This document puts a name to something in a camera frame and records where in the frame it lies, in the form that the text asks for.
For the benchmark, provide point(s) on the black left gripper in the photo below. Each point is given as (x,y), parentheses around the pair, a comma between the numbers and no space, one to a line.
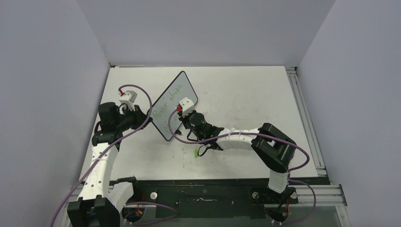
(140,117)

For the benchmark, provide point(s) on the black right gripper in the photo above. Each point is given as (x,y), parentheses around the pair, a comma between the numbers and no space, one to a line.
(183,119)

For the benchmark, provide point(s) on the black framed small whiteboard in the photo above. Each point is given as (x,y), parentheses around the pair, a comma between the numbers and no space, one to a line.
(177,90)

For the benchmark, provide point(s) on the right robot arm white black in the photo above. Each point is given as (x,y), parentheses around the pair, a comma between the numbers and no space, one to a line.
(272,146)

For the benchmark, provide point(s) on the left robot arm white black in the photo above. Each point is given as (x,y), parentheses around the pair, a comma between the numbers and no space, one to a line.
(97,205)

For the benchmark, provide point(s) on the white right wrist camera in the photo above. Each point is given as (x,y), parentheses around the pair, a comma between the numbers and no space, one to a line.
(185,107)

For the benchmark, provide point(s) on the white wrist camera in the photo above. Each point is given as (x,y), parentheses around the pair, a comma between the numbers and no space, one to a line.
(185,107)
(128,98)

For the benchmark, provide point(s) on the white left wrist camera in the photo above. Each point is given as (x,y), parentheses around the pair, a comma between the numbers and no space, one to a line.
(128,98)

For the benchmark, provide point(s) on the aluminium rail right side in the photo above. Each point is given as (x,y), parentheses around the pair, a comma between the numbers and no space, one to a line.
(306,121)

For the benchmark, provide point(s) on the aluminium front frame rail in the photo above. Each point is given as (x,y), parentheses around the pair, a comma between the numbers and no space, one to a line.
(326,195)

